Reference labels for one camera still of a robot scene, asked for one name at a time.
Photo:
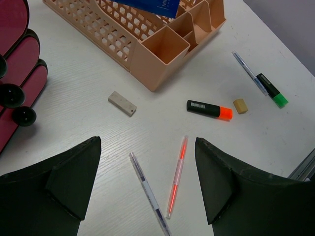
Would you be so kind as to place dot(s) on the blue plastic folder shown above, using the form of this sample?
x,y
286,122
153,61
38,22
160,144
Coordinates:
x,y
167,8

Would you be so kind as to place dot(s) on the white rectangular eraser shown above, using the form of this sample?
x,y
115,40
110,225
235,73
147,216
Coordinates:
x,y
122,103

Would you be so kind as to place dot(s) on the black pink drawer unit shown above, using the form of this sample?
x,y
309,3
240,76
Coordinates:
x,y
23,74

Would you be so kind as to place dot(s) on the orange black highlighter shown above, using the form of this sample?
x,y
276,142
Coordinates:
x,y
209,110

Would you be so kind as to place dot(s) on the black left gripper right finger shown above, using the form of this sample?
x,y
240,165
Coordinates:
x,y
242,200

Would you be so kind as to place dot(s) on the peach plastic file organizer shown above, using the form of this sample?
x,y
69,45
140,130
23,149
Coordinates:
x,y
149,46

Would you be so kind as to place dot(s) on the small tan eraser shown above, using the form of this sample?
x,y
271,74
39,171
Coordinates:
x,y
240,106

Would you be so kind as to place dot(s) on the green black highlighter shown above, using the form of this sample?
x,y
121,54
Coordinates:
x,y
273,92

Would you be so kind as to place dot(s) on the clear grey pen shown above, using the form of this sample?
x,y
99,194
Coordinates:
x,y
150,196

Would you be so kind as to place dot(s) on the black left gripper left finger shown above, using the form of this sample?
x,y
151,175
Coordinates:
x,y
51,197

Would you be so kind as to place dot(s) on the orange clear pen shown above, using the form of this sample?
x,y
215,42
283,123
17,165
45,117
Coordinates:
x,y
177,177

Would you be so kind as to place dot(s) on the blue clear pen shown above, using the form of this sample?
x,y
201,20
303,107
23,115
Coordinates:
x,y
250,73

